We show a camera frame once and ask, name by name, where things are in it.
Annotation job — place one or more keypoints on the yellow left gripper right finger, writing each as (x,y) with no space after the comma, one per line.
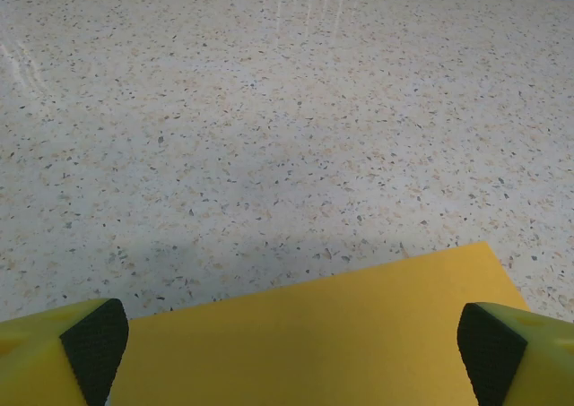
(529,356)

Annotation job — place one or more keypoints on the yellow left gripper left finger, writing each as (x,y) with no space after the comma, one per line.
(31,356)

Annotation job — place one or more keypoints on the orange cloth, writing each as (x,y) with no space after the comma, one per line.
(314,348)

